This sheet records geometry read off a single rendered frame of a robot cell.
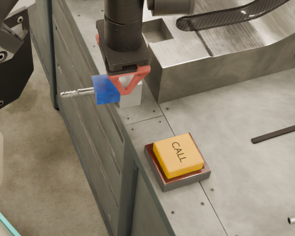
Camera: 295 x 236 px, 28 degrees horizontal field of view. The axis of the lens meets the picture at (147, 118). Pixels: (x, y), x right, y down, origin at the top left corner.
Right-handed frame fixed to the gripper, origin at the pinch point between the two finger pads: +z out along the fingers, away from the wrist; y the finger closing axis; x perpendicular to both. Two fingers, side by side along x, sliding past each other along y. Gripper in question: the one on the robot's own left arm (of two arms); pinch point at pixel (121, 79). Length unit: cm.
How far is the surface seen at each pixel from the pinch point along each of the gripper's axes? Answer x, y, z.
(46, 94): 7, 73, 83
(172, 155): -4.0, -15.9, 1.1
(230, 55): -18.1, -1.5, -3.4
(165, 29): -9.3, 6.4, -3.6
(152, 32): -7.5, 8.1, -1.9
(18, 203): 22, 32, 83
